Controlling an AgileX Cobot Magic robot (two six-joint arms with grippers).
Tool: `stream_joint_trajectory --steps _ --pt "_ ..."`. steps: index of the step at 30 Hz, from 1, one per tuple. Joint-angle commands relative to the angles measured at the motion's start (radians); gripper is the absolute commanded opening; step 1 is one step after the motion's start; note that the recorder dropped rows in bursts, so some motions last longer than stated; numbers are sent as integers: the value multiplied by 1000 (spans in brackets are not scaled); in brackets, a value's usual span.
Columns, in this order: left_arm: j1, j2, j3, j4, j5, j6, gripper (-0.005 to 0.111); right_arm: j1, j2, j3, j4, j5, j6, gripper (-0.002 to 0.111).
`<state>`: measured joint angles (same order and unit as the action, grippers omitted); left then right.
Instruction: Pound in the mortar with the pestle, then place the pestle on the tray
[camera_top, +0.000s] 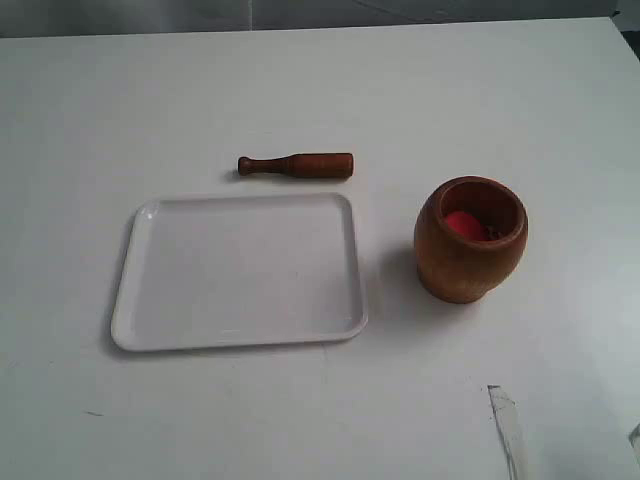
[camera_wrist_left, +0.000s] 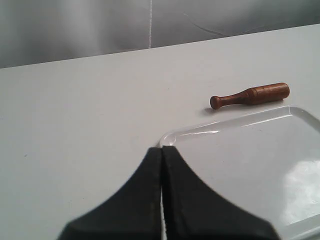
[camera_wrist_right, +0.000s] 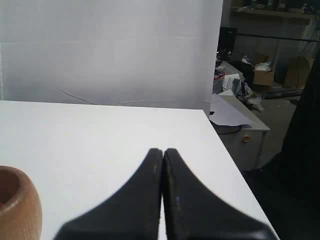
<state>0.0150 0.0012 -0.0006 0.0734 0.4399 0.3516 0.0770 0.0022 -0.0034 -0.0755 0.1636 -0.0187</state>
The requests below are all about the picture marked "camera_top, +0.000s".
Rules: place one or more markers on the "brown wooden pestle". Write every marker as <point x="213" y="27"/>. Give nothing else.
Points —
<point x="303" y="165"/>

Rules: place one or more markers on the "red ball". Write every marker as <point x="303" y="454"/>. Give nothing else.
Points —
<point x="467" y="226"/>

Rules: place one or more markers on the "wooden mortar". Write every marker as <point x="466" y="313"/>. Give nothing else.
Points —
<point x="460" y="270"/>

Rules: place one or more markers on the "white rectangular plastic tray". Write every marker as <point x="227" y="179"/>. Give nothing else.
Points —
<point x="203" y="273"/>

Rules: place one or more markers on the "clear tape strip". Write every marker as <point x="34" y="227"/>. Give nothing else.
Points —
<point x="510" y="432"/>

